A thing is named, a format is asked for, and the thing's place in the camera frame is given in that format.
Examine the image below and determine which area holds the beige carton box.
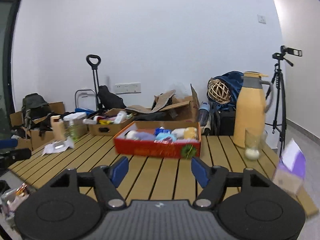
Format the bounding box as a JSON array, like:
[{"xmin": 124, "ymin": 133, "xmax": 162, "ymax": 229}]
[{"xmin": 50, "ymin": 115, "xmax": 66, "ymax": 141}]

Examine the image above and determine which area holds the yellow thermos jug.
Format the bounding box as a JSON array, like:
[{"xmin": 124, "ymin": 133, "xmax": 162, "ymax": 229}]
[{"xmin": 233, "ymin": 72, "xmax": 273, "ymax": 148}]

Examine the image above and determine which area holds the floor cardboard box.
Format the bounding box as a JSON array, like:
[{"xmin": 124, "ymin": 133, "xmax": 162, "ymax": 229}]
[{"xmin": 10, "ymin": 101, "xmax": 65, "ymax": 150}]

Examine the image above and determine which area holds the blue white paper box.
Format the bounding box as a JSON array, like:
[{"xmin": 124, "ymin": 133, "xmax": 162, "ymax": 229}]
[{"xmin": 154, "ymin": 127, "xmax": 171, "ymax": 136}]

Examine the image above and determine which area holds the small black camera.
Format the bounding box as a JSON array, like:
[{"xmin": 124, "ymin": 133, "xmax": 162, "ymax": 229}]
[{"xmin": 280, "ymin": 46, "xmax": 303, "ymax": 57}]

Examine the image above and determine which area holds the green spray bottle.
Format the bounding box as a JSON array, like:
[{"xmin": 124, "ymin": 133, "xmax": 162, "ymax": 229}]
[{"xmin": 68, "ymin": 119, "xmax": 78, "ymax": 142}]

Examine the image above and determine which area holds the large open cardboard box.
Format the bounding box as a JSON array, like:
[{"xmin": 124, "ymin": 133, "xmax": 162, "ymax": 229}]
[{"xmin": 160, "ymin": 84, "xmax": 200, "ymax": 122}]

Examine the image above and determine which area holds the purple tissue box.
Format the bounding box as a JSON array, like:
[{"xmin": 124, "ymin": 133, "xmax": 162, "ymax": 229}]
[{"xmin": 272, "ymin": 139, "xmax": 306, "ymax": 195}]

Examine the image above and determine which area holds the red cardboard tray box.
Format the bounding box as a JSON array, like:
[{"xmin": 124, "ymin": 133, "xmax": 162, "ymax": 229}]
[{"xmin": 113, "ymin": 121, "xmax": 201, "ymax": 159}]

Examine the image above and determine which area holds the blue water bottle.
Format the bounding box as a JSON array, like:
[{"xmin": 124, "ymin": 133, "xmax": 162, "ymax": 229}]
[{"xmin": 197, "ymin": 102, "xmax": 210, "ymax": 127}]

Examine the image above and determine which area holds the white paper leaflet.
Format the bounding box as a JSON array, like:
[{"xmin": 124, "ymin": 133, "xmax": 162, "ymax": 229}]
[{"xmin": 42, "ymin": 139, "xmax": 74, "ymax": 155}]

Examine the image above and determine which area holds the small brown cardboard box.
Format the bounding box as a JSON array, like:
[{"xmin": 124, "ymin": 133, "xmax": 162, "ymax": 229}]
[{"xmin": 84, "ymin": 108, "xmax": 133, "ymax": 136}]

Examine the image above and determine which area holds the black bag on trolley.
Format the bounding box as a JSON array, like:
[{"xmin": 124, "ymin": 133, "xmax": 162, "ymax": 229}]
[{"xmin": 98, "ymin": 85, "xmax": 126, "ymax": 110}]

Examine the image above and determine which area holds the clear container with handle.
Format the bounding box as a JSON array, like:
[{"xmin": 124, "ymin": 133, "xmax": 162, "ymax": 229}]
[{"xmin": 63, "ymin": 89, "xmax": 96, "ymax": 141}]

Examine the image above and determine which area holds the black camera tripod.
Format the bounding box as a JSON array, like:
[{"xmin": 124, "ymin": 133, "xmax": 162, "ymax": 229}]
[{"xmin": 266, "ymin": 46, "xmax": 294, "ymax": 155}]

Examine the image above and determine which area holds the black backpack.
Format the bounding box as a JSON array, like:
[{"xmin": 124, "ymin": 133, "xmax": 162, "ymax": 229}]
[{"xmin": 22, "ymin": 93, "xmax": 52, "ymax": 133}]

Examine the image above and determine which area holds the white cylinder foam roll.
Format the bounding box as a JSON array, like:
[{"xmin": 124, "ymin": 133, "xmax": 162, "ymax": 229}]
[{"xmin": 125, "ymin": 131, "xmax": 138, "ymax": 140}]

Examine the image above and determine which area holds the light blue plush toy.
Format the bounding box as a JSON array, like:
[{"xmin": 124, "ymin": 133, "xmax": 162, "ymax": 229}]
[{"xmin": 155, "ymin": 133, "xmax": 177, "ymax": 142}]

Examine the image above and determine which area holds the white wall socket strip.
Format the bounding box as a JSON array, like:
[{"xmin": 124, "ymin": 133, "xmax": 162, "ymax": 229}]
[{"xmin": 114, "ymin": 82, "xmax": 141, "ymax": 94}]

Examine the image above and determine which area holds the dark glass door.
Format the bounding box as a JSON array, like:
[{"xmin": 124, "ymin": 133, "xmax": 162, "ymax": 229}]
[{"xmin": 1, "ymin": 0, "xmax": 21, "ymax": 139}]

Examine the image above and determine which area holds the white yellow plush toy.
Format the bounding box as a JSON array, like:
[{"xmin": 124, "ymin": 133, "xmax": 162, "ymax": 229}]
[{"xmin": 171, "ymin": 127, "xmax": 198, "ymax": 140}]

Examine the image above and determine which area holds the dark blue velvet cloth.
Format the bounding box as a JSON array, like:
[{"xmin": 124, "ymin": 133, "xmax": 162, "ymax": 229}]
[{"xmin": 207, "ymin": 71, "xmax": 244, "ymax": 111}]

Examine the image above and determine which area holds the purple knitted pouch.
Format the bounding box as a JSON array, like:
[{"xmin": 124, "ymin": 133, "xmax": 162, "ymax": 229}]
[{"xmin": 135, "ymin": 132, "xmax": 156, "ymax": 141}]

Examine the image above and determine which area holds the white bottle in box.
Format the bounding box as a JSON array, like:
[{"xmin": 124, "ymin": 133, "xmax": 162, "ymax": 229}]
[{"xmin": 113, "ymin": 111, "xmax": 127, "ymax": 124}]

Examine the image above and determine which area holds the trash bag with wrappers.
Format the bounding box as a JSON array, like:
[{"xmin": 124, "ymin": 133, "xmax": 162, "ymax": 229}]
[{"xmin": 1, "ymin": 183, "xmax": 30, "ymax": 228}]

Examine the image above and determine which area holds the woven rattan ball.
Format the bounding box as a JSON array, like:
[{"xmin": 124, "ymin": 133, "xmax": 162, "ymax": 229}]
[{"xmin": 207, "ymin": 79, "xmax": 231, "ymax": 104}]

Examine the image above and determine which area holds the black trolley handle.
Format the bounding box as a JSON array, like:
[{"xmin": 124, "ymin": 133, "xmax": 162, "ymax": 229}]
[{"xmin": 86, "ymin": 54, "xmax": 102, "ymax": 111}]

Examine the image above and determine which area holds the glass with candle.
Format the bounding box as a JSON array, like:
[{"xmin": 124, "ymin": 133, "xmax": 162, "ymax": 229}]
[{"xmin": 245, "ymin": 128, "xmax": 268, "ymax": 160}]

